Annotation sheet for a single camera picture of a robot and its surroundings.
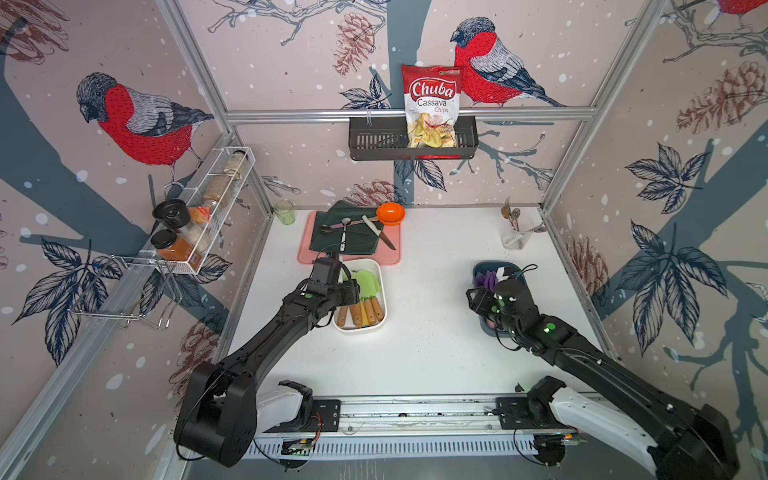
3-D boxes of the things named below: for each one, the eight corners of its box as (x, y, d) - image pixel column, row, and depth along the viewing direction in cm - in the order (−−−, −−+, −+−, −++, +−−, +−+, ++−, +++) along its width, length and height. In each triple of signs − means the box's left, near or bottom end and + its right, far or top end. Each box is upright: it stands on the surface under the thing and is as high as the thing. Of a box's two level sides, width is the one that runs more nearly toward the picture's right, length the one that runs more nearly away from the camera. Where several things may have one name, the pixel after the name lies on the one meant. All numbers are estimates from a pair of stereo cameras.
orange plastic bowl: (376, 225, 114) (376, 221, 112) (377, 206, 121) (376, 202, 119) (405, 225, 114) (405, 221, 112) (404, 206, 121) (405, 202, 119)
